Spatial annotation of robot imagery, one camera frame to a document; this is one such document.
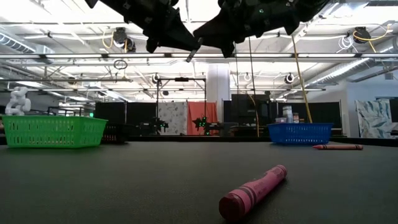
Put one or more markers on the green plastic basket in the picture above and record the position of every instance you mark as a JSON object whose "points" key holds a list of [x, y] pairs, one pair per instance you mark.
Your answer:
{"points": [[53, 133]]}

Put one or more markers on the black plastic basket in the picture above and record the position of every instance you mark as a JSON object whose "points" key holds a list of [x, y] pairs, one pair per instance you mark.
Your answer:
{"points": [[115, 133]]}

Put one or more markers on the black background robot arm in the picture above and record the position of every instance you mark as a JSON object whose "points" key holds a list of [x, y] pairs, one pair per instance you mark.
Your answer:
{"points": [[206, 124], [154, 126]]}

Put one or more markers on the blue plastic basket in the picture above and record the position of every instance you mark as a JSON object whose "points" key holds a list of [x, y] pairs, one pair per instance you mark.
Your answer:
{"points": [[300, 133]]}

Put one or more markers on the black metal rig frame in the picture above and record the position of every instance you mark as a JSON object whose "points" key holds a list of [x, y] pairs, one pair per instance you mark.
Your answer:
{"points": [[181, 79]]}

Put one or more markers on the reddish pink crayon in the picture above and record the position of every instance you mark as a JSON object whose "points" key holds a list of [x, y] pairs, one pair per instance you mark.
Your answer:
{"points": [[339, 147]]}

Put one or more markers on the grey patterned cloth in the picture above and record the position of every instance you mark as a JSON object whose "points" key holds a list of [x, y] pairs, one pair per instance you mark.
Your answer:
{"points": [[174, 116]]}

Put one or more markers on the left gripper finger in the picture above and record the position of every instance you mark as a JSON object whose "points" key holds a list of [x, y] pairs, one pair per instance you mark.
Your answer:
{"points": [[151, 45], [177, 35]]}

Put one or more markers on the white square column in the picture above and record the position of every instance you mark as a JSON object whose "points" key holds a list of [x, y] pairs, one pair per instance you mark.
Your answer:
{"points": [[218, 87]]}

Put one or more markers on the white robot figure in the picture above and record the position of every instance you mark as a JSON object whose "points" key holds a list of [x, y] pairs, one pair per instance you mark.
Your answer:
{"points": [[18, 102]]}

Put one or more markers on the black partition panel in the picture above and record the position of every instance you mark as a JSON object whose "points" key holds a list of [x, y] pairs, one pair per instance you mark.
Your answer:
{"points": [[140, 112], [323, 113]]}

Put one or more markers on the black equipment cabinet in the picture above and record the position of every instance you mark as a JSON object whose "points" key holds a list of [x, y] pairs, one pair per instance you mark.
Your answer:
{"points": [[248, 109]]}

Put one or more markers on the black table mat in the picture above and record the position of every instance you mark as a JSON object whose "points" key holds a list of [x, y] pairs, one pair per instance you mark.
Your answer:
{"points": [[124, 186]]}

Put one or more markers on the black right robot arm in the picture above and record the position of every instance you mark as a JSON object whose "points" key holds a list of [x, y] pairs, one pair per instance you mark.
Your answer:
{"points": [[314, 6]]}

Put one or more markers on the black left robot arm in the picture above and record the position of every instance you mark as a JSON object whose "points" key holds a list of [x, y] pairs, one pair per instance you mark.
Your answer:
{"points": [[94, 3]]}

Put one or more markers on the leaf patterned cloth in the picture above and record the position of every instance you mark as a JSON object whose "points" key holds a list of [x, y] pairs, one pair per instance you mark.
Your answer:
{"points": [[373, 118]]}

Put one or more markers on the orange cloth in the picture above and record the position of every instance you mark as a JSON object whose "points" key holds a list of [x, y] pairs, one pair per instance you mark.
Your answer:
{"points": [[199, 110]]}

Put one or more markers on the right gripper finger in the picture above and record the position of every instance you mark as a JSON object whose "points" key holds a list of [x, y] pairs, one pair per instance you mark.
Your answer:
{"points": [[217, 31], [229, 53]]}

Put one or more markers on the white container stack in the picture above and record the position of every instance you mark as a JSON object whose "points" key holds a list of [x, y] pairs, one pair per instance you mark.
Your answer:
{"points": [[287, 113]]}

